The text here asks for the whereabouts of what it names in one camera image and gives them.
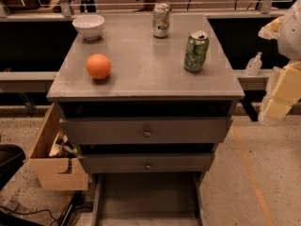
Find grey bottom drawer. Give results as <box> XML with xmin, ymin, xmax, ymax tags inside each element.
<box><xmin>91</xmin><ymin>172</ymin><xmax>203</xmax><ymax>226</ymax></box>

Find grey drawer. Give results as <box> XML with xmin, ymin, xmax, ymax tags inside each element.
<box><xmin>60</xmin><ymin>117</ymin><xmax>231</xmax><ymax>145</ymax></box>
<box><xmin>91</xmin><ymin>172</ymin><xmax>203</xmax><ymax>226</ymax></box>
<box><xmin>79</xmin><ymin>153</ymin><xmax>213</xmax><ymax>174</ymax></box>

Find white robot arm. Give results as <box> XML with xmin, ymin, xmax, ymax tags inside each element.
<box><xmin>259</xmin><ymin>0</ymin><xmax>301</xmax><ymax>123</ymax></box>

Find grey drawer cabinet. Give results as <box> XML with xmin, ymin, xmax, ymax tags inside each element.
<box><xmin>46</xmin><ymin>12</ymin><xmax>246</xmax><ymax>226</ymax></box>

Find grey top drawer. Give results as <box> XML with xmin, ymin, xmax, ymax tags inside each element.
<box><xmin>60</xmin><ymin>117</ymin><xmax>231</xmax><ymax>145</ymax></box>

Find grey middle drawer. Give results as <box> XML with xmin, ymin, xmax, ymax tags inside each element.
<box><xmin>79</xmin><ymin>153</ymin><xmax>213</xmax><ymax>174</ymax></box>

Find orange fruit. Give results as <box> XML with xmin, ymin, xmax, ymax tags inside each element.
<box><xmin>86</xmin><ymin>54</ymin><xmax>112</xmax><ymax>79</ymax></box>

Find green soda can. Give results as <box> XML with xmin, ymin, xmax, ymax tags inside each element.
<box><xmin>184</xmin><ymin>30</ymin><xmax>209</xmax><ymax>73</ymax></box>

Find white soda can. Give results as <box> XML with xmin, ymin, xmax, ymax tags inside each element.
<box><xmin>152</xmin><ymin>3</ymin><xmax>169</xmax><ymax>38</ymax></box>

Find crumpled items in crate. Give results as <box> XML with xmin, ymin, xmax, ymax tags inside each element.
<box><xmin>49</xmin><ymin>131</ymin><xmax>78</xmax><ymax>158</ymax></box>

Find white ceramic bowl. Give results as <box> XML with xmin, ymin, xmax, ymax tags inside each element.
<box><xmin>72</xmin><ymin>14</ymin><xmax>104</xmax><ymax>40</ymax></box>

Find clear sanitizer bottle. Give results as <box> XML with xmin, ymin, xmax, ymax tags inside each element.
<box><xmin>246</xmin><ymin>52</ymin><xmax>262</xmax><ymax>76</ymax></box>

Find wooden crate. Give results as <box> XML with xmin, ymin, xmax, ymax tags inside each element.
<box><xmin>28</xmin><ymin>105</ymin><xmax>88</xmax><ymax>190</ymax></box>

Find black chair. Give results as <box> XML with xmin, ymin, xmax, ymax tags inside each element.
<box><xmin>0</xmin><ymin>144</ymin><xmax>25</xmax><ymax>190</ymax></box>

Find black floor cables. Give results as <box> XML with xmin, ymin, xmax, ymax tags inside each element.
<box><xmin>0</xmin><ymin>190</ymin><xmax>94</xmax><ymax>226</ymax></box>

